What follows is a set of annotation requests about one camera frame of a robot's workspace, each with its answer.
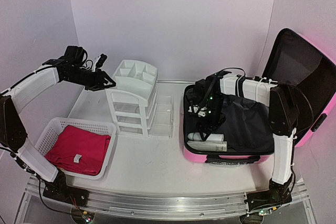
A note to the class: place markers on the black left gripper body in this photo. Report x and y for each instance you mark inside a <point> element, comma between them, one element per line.
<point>90,83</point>

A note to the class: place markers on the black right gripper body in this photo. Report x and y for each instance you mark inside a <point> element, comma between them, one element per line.
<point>215,104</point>

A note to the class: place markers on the white plastic drawer organizer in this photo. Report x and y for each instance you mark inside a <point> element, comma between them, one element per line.
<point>133,101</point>

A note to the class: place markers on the pink cartoon hard-shell suitcase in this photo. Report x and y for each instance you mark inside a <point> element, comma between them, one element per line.
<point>311,73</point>

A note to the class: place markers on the white perforated plastic basket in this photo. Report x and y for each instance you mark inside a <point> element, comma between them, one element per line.
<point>55,127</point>

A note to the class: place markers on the crimson red t-shirt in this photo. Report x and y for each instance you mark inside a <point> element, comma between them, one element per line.
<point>79,151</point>

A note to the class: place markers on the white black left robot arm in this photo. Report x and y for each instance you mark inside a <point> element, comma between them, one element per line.
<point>14,137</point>

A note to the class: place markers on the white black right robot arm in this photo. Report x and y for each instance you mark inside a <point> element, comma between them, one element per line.
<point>234,119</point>

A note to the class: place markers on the white flat box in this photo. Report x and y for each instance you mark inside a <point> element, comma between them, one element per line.
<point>208,146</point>

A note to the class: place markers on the clear plastic drawers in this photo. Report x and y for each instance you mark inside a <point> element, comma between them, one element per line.
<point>163,123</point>

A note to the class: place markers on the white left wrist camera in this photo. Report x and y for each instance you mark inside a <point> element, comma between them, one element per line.
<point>98,62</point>

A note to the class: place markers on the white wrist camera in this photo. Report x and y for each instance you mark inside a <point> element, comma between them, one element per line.
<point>98,62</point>
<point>197,111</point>

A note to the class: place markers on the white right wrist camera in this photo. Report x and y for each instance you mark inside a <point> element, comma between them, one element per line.
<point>197,111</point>

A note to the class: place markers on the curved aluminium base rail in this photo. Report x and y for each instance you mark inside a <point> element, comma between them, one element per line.
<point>168,206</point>

